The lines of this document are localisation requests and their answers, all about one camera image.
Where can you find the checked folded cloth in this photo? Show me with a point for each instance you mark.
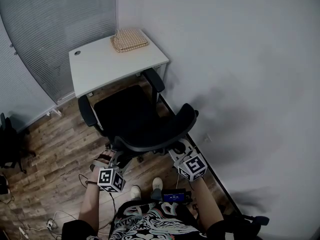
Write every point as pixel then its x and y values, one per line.
pixel 129 40

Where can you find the person's right white shoe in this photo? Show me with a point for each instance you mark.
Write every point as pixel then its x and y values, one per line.
pixel 157 184

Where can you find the person's left hand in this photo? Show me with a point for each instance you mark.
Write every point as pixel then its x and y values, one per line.
pixel 107 156

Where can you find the white desk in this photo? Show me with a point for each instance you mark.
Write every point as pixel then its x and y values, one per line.
pixel 100 66

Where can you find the grey window blind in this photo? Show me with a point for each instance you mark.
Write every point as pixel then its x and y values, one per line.
pixel 55 29

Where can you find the black swivel chair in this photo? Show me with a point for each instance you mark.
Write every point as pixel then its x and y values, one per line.
pixel 8 144

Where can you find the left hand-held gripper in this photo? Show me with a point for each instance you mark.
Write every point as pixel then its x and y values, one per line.
pixel 111 180

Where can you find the white power strip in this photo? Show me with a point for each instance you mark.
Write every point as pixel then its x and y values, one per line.
pixel 50 224

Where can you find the person's left forearm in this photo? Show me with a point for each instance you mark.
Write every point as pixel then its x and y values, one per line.
pixel 93 206

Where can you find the black stand base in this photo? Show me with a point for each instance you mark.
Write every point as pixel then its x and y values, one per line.
pixel 250 225

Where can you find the person's black printed shirt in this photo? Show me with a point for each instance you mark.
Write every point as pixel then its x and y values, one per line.
pixel 150 221

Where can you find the person's white shoe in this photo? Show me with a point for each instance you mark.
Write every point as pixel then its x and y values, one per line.
pixel 135 192
pixel 157 184

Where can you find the person's right forearm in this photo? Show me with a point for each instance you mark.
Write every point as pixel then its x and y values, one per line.
pixel 206 204

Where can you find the person's left white shoe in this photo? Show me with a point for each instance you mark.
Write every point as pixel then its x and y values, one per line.
pixel 135 192

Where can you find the black device with blue screen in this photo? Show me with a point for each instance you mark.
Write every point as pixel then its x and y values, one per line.
pixel 173 196

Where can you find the black office chair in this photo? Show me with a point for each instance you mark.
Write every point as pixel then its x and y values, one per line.
pixel 130 119

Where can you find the black wristband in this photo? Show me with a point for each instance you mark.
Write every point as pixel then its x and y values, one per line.
pixel 92 183

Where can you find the black box on floor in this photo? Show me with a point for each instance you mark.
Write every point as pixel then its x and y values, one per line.
pixel 3 184

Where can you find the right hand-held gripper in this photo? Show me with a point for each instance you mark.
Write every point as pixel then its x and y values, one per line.
pixel 192 167

